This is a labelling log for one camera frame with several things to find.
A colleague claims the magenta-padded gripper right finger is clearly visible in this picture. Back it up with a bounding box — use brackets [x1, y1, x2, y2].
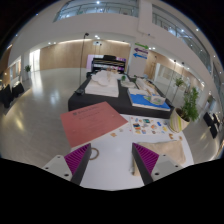
[131, 142, 184, 186]

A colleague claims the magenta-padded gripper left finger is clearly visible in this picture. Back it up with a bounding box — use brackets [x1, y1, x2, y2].
[42, 143, 92, 186]

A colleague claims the beige knitted towel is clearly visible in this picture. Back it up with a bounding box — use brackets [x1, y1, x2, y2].
[133, 139, 187, 176]

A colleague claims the white sheet of colourful stickers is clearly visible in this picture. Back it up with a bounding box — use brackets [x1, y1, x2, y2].
[128, 115, 157, 136]

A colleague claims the palm plant in striped pot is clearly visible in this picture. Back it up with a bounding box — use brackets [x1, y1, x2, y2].
[169, 87, 200, 134]

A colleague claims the black display platform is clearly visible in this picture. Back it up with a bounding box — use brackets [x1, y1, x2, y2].
[67, 74, 174, 119]

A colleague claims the dark chair group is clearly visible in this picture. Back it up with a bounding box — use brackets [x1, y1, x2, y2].
[0, 81, 26, 109]
[203, 111, 223, 139]

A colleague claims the small potted green plant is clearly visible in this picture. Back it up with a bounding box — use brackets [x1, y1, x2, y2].
[173, 77, 185, 89]
[24, 64, 32, 81]

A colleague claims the black upright piano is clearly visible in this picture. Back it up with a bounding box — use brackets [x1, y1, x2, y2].
[91, 54, 128, 73]

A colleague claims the blue arrow sign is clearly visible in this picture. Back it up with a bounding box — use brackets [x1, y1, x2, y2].
[132, 52, 148, 61]

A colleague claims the purple arrow sign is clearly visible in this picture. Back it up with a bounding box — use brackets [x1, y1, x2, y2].
[133, 47, 149, 55]

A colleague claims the green arrow sign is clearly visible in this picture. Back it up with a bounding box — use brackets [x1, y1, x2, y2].
[134, 42, 150, 50]

